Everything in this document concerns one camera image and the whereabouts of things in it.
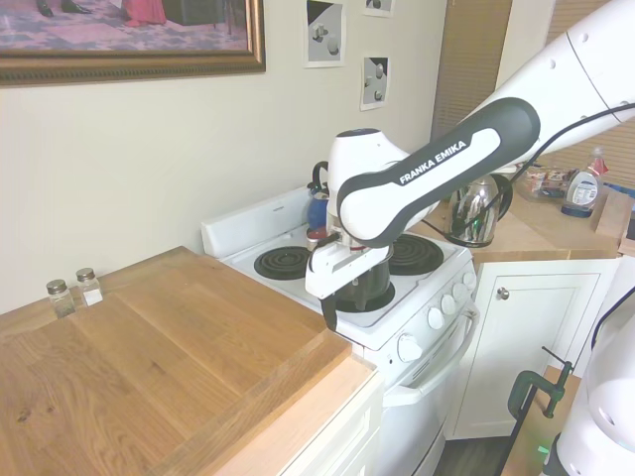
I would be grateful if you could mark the light wooden block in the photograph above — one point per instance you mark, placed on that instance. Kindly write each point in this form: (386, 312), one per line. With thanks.
(615, 213)

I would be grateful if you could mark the glass pepper shaker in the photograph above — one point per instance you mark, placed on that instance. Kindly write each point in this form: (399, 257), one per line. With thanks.
(60, 300)

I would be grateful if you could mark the shiny steel kettle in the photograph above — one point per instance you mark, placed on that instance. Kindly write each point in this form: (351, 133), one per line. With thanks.
(471, 213)

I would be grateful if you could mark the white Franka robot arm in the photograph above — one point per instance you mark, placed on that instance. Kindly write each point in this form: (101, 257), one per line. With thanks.
(431, 163)

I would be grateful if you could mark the white drawer cabinet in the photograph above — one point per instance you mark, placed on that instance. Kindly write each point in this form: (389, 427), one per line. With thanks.
(322, 436)

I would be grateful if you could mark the white stove timer knob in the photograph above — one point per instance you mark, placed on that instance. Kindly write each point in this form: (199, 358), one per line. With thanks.
(409, 348)

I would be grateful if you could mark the dark green metal clamp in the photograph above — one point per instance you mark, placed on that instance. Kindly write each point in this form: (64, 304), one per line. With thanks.
(518, 392)

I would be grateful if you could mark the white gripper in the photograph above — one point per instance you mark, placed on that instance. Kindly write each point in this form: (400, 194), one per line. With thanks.
(322, 270)

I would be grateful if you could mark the small black coil burner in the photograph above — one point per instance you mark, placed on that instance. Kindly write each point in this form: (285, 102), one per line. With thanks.
(280, 263)

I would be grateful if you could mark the glass salt shaker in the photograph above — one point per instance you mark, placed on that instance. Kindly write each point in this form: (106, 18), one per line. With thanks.
(90, 290)

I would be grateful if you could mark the gold framed painting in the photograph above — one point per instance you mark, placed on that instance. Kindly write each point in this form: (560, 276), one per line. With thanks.
(124, 35)

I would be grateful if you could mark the large grey wall print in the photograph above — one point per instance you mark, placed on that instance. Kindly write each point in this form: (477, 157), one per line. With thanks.
(325, 35)

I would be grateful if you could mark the small grey wall print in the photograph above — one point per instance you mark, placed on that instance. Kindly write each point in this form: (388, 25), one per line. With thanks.
(375, 82)
(379, 6)

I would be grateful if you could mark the large wooden cutting board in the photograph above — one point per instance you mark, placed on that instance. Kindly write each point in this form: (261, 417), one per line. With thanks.
(164, 357)

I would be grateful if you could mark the blue enamel kettle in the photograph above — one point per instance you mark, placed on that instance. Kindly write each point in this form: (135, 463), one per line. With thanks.
(317, 210)

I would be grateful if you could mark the round metal cabinet knob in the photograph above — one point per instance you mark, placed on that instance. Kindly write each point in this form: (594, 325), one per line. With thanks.
(503, 293)

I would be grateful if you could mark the black cooking pot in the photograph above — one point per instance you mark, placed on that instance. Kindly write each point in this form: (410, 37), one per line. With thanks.
(379, 282)

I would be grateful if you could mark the white electric stove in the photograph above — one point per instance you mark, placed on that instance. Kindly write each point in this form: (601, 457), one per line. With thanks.
(362, 329)

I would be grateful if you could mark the wooden robot mounting table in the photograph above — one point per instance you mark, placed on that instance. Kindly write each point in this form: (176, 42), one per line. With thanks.
(546, 436)

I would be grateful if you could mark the large black coil burner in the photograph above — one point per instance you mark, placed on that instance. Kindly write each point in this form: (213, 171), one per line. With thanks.
(421, 255)

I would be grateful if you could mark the white cabinet door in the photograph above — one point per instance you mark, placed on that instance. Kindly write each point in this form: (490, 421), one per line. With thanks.
(536, 347)

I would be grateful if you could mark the clear spray bottle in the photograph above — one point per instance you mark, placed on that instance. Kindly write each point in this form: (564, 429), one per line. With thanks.
(584, 188)

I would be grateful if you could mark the glass bowl with snacks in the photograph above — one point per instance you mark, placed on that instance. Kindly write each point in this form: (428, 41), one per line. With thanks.
(541, 186)

